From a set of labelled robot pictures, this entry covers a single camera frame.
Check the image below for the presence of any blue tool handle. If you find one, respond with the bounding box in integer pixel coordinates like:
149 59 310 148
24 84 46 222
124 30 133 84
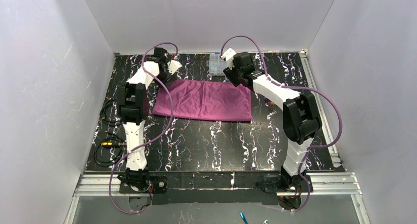
240 213 248 224

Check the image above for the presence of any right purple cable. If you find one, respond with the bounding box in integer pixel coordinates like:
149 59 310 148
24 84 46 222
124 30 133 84
220 35 344 213

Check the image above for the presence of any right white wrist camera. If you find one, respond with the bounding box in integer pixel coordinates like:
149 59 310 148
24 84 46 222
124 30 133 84
220 48 236 69

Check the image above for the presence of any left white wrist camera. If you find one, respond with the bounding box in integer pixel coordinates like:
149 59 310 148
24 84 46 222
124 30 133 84
167 59 182 75

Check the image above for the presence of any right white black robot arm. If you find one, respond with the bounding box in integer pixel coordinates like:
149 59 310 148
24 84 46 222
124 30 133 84
220 49 322 189

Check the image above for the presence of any purple cloth napkin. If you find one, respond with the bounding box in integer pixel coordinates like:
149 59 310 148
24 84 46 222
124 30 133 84
167 79 252 122

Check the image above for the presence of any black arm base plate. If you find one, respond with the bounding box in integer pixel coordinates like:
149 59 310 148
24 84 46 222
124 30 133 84
117 171 313 206

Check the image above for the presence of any purple cable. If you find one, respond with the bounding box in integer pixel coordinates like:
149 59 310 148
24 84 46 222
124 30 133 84
220 35 344 213
108 42 179 215

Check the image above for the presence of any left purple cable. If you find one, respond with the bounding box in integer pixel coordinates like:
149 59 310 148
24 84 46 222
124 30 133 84
108 42 179 215

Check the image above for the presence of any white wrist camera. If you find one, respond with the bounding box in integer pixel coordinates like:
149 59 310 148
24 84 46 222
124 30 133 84
220 48 236 69
167 59 182 75

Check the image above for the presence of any clear plastic compartment box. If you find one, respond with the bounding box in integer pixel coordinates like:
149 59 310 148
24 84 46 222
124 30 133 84
208 53 231 76

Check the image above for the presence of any black coiled cable yellow plug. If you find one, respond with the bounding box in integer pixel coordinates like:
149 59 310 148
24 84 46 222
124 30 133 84
93 98 124 168

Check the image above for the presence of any aluminium frame rail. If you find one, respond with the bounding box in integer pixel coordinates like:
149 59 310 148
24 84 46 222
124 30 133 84
64 52 370 224

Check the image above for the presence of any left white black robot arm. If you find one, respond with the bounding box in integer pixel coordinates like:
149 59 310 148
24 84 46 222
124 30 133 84
117 47 178 190

